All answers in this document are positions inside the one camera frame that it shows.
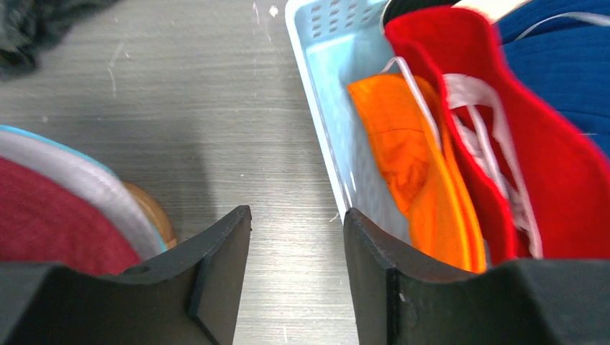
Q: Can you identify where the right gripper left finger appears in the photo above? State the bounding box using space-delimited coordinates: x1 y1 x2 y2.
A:
1 206 252 344

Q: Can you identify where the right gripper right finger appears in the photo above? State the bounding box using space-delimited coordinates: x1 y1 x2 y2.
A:
343 208 609 344

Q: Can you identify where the wooden hat stand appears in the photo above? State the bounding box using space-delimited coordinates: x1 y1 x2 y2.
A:
123 182 178 249

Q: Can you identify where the dark red bucket hat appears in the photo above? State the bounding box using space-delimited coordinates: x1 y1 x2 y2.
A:
1 159 142 275

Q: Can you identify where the orange bucket hat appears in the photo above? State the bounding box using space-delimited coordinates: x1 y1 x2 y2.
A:
347 73 487 273

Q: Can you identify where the bright red bucket hat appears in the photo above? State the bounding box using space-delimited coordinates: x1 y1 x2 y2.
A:
385 6 609 265

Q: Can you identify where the grey bucket hat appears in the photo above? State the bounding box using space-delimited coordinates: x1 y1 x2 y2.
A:
0 131 164 262

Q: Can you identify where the turquoise bucket hat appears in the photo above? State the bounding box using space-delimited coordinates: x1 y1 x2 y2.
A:
0 124 168 253

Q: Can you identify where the blue bucket hat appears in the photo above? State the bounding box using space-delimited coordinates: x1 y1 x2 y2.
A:
496 1 609 154

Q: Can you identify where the light blue plastic basket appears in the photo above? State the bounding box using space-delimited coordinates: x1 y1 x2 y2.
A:
285 0 410 242

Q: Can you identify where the black floral plush blanket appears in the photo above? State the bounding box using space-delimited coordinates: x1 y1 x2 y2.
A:
1 0 116 81

